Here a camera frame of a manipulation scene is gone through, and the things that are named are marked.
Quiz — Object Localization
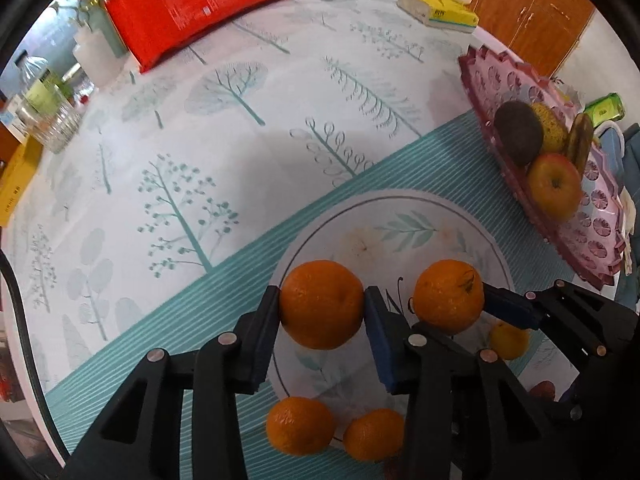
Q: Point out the yellow green packet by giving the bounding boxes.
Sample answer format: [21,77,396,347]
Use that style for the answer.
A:
[584,92,626,126]

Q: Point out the clear glass cup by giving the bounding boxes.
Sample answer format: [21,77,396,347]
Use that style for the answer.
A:
[17,97,83,155]

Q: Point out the wooden wall cabinet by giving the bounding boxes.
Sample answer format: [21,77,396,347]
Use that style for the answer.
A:
[410,0,598,78]

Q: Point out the pink plastic fruit bowl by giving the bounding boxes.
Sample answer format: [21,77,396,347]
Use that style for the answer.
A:
[459,44,632,291]

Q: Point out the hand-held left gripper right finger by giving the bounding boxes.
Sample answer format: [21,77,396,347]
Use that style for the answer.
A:
[364,286,601,480]

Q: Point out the yellow brown pear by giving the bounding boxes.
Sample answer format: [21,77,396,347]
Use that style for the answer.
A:
[530,103,571,155]

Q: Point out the white floral plate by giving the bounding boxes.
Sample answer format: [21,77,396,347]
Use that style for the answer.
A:
[269,195,517,461]

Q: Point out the overripe brown banana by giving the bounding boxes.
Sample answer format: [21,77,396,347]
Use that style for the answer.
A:
[566,112,595,176]

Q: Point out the yellow cardboard box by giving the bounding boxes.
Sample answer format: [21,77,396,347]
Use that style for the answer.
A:
[0,135,46,228]

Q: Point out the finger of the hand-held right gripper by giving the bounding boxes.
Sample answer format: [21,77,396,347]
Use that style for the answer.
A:
[481,279,640,378]
[542,392,588,423]

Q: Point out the mandarin orange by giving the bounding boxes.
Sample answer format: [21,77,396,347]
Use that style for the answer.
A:
[265,396,336,457]
[279,259,365,351]
[489,321,531,361]
[343,408,405,462]
[413,259,485,336]

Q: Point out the black cable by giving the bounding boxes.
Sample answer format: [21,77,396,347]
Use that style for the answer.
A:
[0,250,71,461]

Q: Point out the dark avocado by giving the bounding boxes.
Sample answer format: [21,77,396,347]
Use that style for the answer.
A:
[495,101,544,167]

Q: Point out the white squeeze bottle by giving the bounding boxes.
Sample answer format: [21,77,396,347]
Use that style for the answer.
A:
[72,25,118,88]

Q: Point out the clear bottle green label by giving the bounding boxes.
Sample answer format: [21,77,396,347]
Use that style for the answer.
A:
[15,50,68,116]

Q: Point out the red paper cup packet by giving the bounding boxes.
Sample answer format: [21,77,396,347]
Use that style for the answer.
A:
[103,0,291,75]

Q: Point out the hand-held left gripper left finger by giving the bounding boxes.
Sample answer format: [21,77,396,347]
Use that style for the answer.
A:
[62,285,282,480]

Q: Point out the red apple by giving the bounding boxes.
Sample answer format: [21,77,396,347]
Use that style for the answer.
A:
[527,152,583,222]

